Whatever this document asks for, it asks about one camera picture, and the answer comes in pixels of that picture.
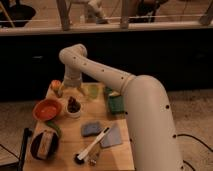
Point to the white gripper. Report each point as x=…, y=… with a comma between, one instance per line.
x=72, y=78

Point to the dark purple grape bunch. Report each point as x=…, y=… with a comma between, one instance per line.
x=73, y=106

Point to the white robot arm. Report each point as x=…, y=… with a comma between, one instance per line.
x=149, y=117

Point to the white paper cup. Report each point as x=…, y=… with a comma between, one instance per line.
x=73, y=115

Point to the orange topped bottle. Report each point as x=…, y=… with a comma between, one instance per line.
x=55, y=86

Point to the orange bowl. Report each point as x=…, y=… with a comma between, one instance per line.
x=46, y=109

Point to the green pepper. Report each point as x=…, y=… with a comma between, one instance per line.
x=56, y=128

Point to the yellow item on board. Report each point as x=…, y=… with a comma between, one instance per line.
x=113, y=94

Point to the blue sponge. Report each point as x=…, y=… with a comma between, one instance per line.
x=91, y=129

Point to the green cutting board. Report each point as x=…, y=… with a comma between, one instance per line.
x=115, y=104

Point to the beige sandwich block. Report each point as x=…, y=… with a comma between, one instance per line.
x=45, y=144

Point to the black bowl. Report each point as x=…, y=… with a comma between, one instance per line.
x=36, y=142

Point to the black stand left of table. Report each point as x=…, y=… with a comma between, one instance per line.
x=27, y=133

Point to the grey blue cloth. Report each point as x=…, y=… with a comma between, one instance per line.
x=112, y=138

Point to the white black brush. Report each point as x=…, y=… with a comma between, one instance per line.
x=80, y=158

